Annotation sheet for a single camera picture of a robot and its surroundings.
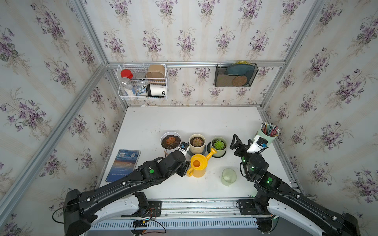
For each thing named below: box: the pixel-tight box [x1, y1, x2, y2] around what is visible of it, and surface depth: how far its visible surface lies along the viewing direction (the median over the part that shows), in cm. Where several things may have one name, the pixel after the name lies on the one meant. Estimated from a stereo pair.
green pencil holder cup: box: [256, 127, 280, 146], surface depth 88 cm
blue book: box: [105, 148, 141, 183], surface depth 92 cm
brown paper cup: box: [145, 64, 166, 79], surface depth 92 cm
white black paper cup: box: [145, 83, 167, 96], surface depth 95 cm
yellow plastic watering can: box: [186, 147, 218, 178], surface depth 80 cm
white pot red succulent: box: [159, 131, 182, 155], surface depth 90 cm
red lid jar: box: [120, 68, 134, 79], surface depth 94 cm
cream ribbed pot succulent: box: [189, 133, 206, 154], surface depth 91 cm
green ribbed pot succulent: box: [210, 136, 228, 158], surface depth 90 cm
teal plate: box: [224, 60, 255, 81], surface depth 92 cm
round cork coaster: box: [231, 75, 248, 87], surface depth 100 cm
